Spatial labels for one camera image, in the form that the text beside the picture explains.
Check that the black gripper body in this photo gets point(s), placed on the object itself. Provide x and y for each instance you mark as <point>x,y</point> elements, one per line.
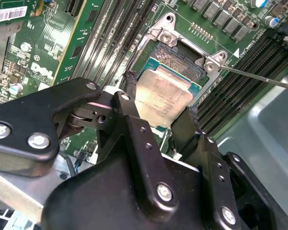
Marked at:
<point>98,196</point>

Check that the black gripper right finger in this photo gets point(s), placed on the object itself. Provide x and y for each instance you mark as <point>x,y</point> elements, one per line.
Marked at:
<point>184,134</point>

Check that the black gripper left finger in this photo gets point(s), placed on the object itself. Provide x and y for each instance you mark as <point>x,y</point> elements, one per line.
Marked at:
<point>26,115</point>

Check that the silver CPU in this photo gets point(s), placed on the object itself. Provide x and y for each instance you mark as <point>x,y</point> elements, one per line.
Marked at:
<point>163,95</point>

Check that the metal locking lever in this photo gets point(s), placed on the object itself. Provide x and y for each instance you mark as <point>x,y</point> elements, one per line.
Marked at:
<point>254,77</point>

